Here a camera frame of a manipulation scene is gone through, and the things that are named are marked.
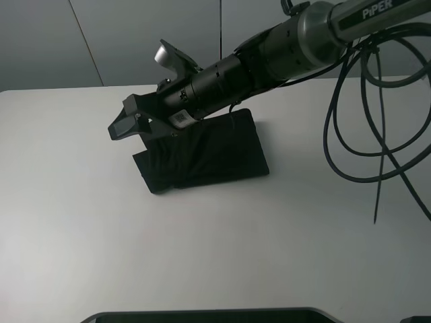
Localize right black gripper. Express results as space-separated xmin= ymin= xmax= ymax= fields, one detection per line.
xmin=108 ymin=75 xmax=202 ymax=140

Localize black printed t-shirt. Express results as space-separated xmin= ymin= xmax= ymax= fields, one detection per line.
xmin=133 ymin=109 xmax=269 ymax=194

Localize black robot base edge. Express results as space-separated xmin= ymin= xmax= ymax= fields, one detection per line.
xmin=83 ymin=308 xmax=339 ymax=323

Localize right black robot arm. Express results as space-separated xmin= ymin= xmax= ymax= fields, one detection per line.
xmin=108 ymin=1 xmax=430 ymax=141

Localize black object bottom right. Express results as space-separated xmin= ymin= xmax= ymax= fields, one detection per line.
xmin=400 ymin=316 xmax=431 ymax=323

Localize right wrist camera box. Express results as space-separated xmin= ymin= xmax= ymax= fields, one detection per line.
xmin=154 ymin=39 xmax=203 ymax=79

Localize right arm black cables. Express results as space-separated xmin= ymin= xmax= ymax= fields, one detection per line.
xmin=325 ymin=30 xmax=431 ymax=225

